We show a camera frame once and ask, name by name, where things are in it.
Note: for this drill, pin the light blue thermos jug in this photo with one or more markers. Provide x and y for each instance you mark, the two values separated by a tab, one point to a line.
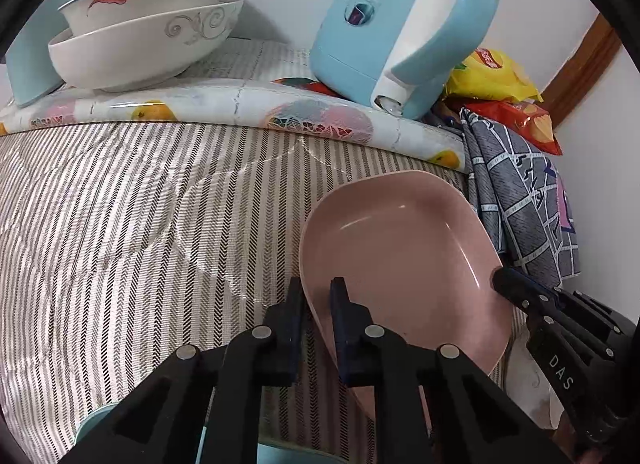
30	74

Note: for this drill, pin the grey checked cloth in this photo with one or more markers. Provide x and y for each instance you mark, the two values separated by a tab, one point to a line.
520	194

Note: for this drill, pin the white bowl grey swirl print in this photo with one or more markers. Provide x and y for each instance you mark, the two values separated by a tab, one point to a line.
125	59

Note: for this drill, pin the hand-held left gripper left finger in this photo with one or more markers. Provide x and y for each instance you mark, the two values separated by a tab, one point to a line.
296	329

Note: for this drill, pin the fruit printed table mat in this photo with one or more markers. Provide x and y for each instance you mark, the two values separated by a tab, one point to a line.
210	99

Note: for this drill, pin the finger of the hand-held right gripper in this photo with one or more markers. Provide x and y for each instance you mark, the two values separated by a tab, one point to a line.
520	294

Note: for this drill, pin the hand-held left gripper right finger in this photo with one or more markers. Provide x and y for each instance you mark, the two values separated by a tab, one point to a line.
338	329

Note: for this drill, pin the pink plastic plate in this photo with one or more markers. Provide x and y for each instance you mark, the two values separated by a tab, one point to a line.
400	244

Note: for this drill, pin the red chip bag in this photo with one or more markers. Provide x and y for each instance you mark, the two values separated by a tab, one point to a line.
530	124

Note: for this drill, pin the light blue electric kettle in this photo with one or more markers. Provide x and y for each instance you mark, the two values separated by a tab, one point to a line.
350	54

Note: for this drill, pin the white bowl red bat print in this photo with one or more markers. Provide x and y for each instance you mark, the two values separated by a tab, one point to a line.
150	4

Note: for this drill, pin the wooden door frame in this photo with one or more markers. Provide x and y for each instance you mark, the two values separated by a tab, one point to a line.
585	69

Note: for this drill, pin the yellow chip bag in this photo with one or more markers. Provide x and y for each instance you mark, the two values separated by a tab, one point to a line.
495	79

